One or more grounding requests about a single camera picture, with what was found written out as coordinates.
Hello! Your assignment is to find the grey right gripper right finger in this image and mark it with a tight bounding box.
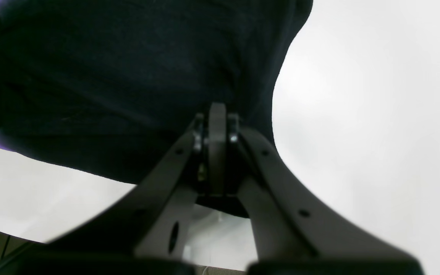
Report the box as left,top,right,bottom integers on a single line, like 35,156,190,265
227,114,423,275

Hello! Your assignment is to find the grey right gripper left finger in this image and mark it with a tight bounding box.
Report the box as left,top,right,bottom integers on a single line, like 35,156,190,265
44,103,226,275

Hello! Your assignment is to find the black T-shirt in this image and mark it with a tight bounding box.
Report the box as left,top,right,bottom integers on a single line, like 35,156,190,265
0,0,314,218

